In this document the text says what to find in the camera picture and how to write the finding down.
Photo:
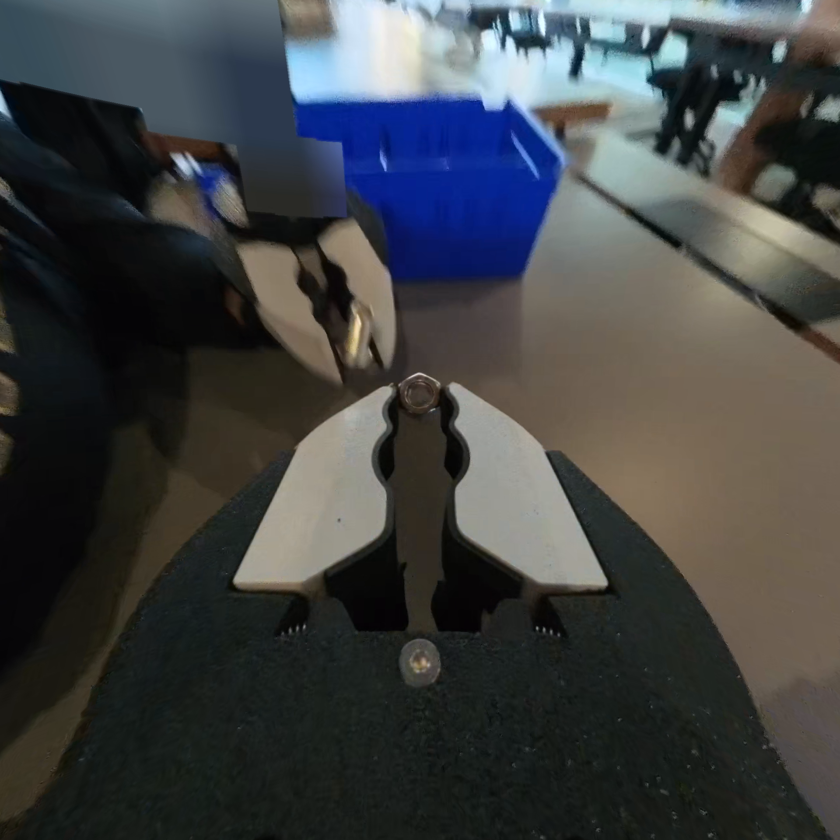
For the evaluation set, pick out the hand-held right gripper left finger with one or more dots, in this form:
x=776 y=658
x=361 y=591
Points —
x=315 y=512

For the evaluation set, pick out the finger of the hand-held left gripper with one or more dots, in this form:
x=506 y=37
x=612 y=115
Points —
x=371 y=289
x=279 y=295

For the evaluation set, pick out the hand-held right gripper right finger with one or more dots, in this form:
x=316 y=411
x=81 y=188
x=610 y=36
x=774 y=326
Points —
x=525 y=512

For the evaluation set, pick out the silver hex bolt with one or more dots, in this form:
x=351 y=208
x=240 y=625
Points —
x=408 y=401
x=358 y=334

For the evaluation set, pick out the blue plastic bin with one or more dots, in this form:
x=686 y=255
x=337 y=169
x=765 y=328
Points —
x=446 y=216

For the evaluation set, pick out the person's left forearm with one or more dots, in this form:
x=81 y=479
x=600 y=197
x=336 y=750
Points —
x=131 y=262

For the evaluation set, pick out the wood edged desk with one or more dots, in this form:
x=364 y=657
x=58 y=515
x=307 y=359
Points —
x=577 y=113

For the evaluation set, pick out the black office chair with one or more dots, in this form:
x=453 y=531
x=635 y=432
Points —
x=807 y=164
x=525 y=36
x=689 y=85

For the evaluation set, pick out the grey desk dark edge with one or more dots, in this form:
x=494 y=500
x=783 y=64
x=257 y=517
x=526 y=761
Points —
x=722 y=223

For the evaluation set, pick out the brown slanted desk leg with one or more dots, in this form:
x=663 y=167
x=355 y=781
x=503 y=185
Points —
x=774 y=98

